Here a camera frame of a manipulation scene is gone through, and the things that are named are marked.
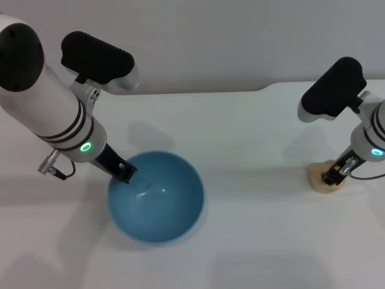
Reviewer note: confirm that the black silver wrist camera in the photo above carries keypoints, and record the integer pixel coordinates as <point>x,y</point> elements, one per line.
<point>96,57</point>
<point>334,90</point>

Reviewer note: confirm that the beige egg yolk pastry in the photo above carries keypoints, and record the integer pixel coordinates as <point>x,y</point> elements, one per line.
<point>316,177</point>

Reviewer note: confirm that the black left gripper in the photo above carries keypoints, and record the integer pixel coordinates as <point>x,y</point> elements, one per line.
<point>108,158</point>

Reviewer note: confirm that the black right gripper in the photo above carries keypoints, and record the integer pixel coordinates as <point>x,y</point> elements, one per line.
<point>346,159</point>

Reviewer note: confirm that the blue bowl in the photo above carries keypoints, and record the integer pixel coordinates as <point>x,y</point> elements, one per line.
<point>156,216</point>

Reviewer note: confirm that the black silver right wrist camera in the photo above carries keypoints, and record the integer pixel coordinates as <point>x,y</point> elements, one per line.
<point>334,90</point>

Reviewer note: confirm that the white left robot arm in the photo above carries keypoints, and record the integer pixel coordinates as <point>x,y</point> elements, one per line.
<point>45,99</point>

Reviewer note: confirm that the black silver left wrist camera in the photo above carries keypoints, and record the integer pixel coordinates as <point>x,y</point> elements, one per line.
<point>96,57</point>

